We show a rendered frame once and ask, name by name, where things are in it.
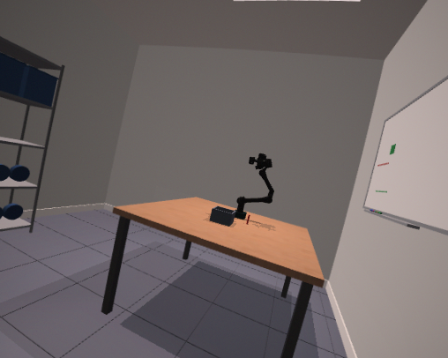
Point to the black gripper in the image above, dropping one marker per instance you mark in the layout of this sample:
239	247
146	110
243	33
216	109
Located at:
260	162

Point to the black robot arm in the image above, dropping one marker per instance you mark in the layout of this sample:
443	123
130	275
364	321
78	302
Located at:
242	200

